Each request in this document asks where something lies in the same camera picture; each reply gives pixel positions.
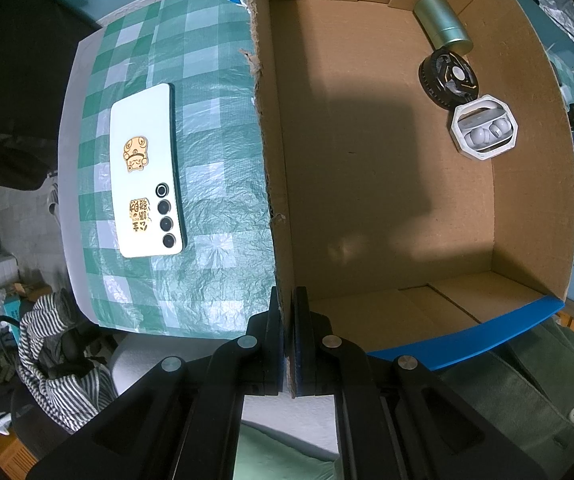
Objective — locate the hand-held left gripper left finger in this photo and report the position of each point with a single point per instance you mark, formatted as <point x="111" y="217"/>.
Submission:
<point x="267" y="340"/>

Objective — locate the person's green jacket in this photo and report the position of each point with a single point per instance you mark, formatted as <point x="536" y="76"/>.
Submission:
<point x="517" y="410"/>

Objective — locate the round green tin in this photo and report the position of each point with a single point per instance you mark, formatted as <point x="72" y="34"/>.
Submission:
<point x="439" y="20"/>

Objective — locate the white phone with stickers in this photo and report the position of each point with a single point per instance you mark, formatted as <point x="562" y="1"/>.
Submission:
<point x="142" y="185"/>

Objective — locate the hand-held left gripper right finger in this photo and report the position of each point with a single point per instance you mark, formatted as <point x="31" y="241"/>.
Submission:
<point x="307" y="350"/>

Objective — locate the large-check green plastic tablecloth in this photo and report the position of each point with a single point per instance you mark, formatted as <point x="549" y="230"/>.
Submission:
<point x="207" y="160"/>

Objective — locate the black round case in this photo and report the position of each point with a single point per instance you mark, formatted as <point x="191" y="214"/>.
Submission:
<point x="447" y="77"/>

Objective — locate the black and white striped cloth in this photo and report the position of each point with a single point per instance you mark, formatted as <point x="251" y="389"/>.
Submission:
<point x="47" y="320"/>

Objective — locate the black hanging clothes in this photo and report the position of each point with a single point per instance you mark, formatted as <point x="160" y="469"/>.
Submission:
<point x="7" y="85"/>

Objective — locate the blue cardboard box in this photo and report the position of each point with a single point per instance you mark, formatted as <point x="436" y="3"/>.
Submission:
<point x="367" y="160"/>

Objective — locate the white octagonal earbuds case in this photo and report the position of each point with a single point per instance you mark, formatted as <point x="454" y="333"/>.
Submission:
<point x="482" y="130"/>

